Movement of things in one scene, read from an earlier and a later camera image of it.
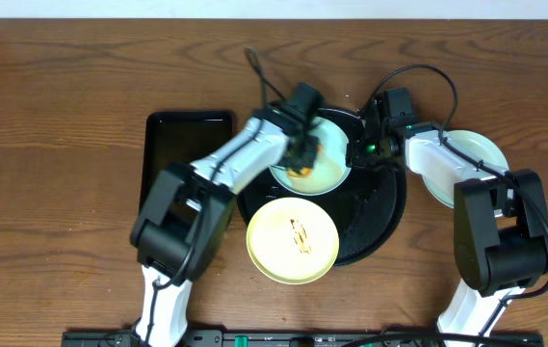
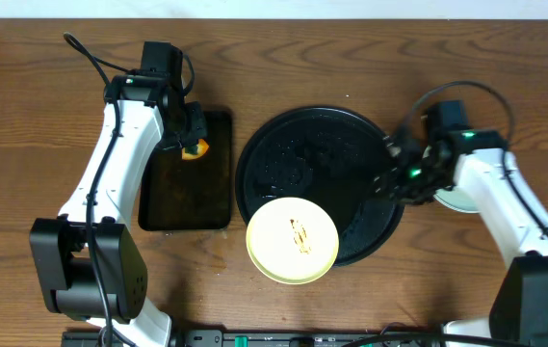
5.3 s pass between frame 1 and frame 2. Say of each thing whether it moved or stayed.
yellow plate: stayed
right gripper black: moved
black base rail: stayed
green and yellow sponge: moved
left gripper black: moved
